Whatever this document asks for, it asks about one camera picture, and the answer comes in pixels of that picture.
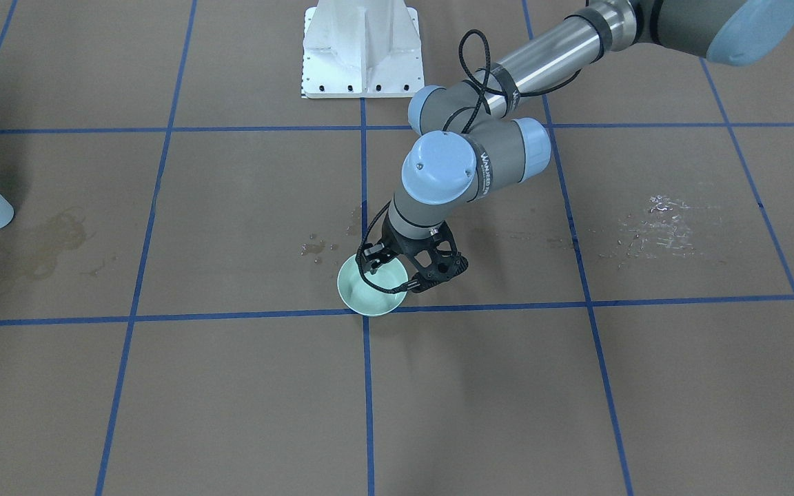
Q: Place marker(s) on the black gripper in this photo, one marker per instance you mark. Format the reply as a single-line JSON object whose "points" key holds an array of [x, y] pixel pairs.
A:
{"points": [[399, 249]]}

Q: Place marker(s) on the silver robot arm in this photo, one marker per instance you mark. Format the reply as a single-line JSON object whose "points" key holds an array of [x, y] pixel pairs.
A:
{"points": [[467, 147]]}

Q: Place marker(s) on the wrist black camera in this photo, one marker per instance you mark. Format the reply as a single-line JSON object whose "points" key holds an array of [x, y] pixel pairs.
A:
{"points": [[436, 260]]}

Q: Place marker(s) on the white pedestal column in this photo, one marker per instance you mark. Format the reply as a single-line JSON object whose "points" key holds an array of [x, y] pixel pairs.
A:
{"points": [[361, 49]]}

